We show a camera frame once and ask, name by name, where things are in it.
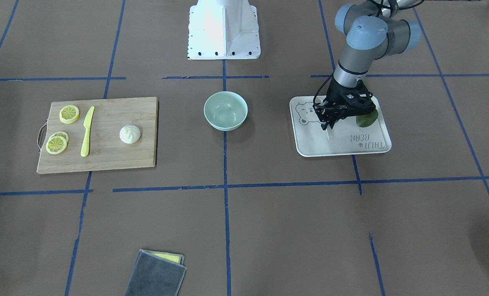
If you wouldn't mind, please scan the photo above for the yellow sponge under cloth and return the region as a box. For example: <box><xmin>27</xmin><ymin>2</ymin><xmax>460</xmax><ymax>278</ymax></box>
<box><xmin>154</xmin><ymin>252</ymin><xmax>185</xmax><ymax>265</ymax></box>

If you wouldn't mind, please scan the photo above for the lemon slice upper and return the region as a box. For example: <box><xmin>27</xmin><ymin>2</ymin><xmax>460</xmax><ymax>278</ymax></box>
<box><xmin>59</xmin><ymin>105</ymin><xmax>81</xmax><ymax>124</ymax></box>

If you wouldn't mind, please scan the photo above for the yellow plastic knife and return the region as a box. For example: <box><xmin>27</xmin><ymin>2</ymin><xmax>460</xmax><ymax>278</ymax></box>
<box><xmin>80</xmin><ymin>106</ymin><xmax>95</xmax><ymax>157</ymax></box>

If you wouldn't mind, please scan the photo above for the light green bowl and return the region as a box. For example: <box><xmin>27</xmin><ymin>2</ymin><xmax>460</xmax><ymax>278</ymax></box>
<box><xmin>203</xmin><ymin>91</ymin><xmax>249</xmax><ymax>132</ymax></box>

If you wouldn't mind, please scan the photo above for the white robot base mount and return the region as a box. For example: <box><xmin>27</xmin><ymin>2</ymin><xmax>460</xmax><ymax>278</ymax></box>
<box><xmin>187</xmin><ymin>0</ymin><xmax>261</xmax><ymax>60</ymax></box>

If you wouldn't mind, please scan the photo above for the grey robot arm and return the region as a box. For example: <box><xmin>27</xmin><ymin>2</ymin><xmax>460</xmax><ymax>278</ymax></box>
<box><xmin>312</xmin><ymin>0</ymin><xmax>422</xmax><ymax>130</ymax></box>

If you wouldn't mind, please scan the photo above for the lemon slice lower front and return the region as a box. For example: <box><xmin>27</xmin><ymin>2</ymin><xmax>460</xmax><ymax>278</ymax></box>
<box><xmin>45</xmin><ymin>136</ymin><xmax>68</xmax><ymax>154</ymax></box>

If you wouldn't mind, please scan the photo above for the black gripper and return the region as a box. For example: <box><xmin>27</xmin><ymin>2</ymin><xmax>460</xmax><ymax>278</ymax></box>
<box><xmin>313</xmin><ymin>78</ymin><xmax>376</xmax><ymax>131</ymax></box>

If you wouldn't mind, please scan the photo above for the white bear tray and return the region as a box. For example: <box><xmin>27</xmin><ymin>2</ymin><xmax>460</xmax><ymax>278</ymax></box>
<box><xmin>289</xmin><ymin>96</ymin><xmax>392</xmax><ymax>157</ymax></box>

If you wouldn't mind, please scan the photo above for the lemon slice partly hidden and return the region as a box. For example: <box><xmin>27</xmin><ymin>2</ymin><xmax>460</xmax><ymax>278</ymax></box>
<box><xmin>48</xmin><ymin>131</ymin><xmax>69</xmax><ymax>142</ymax></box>

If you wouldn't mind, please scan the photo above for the lemon slice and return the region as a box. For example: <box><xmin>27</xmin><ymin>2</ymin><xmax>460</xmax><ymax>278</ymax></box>
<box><xmin>59</xmin><ymin>105</ymin><xmax>81</xmax><ymax>124</ymax></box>
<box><xmin>45</xmin><ymin>136</ymin><xmax>68</xmax><ymax>154</ymax></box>

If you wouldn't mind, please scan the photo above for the green avocado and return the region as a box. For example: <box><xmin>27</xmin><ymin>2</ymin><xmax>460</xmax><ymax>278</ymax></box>
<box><xmin>356</xmin><ymin>109</ymin><xmax>378</xmax><ymax>128</ymax></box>

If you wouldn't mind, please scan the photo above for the white ceramic spoon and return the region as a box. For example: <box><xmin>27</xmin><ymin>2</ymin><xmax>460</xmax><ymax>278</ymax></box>
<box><xmin>326</xmin><ymin>127</ymin><xmax>334</xmax><ymax>141</ymax></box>

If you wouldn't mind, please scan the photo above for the bamboo cutting board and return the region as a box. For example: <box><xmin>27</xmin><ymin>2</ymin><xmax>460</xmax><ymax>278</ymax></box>
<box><xmin>37</xmin><ymin>97</ymin><xmax>159</xmax><ymax>174</ymax></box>

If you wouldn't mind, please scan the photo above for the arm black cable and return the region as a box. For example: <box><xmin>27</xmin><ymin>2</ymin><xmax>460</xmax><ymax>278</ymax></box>
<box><xmin>313</xmin><ymin>73</ymin><xmax>335</xmax><ymax>108</ymax></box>

